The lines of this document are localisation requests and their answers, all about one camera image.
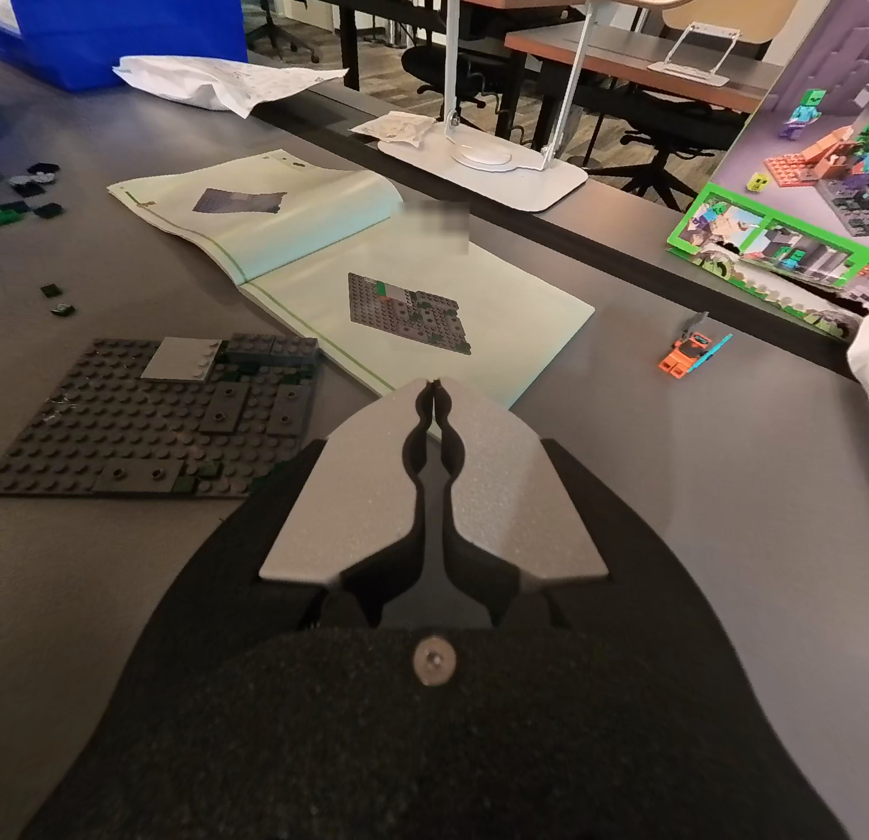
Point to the black office chair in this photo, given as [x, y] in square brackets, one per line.
[434, 65]
[665, 140]
[278, 18]

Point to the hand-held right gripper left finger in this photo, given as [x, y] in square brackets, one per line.
[353, 507]

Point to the white desk lamp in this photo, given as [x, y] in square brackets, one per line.
[529, 181]

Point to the plain white bag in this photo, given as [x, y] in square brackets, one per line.
[861, 358]

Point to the white printed paper bag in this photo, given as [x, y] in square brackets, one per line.
[217, 83]

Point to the light grey square tile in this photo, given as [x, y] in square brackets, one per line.
[178, 359]

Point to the white laptop stand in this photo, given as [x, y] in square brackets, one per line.
[689, 69]

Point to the small clear plastic bag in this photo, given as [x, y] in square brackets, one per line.
[394, 129]

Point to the group of small loose bricks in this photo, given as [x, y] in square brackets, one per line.
[44, 209]

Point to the blue plastic bin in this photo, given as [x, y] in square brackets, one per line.
[115, 18]

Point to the toy set cardboard box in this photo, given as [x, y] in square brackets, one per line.
[781, 174]

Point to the orange toy figure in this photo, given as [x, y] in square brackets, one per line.
[682, 358]

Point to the grey desk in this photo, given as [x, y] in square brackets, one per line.
[679, 480]

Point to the open instruction booklet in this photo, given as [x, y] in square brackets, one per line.
[305, 201]

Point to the dark grey studded baseplate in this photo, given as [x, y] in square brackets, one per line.
[88, 419]

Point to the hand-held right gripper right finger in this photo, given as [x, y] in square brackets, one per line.
[523, 507]

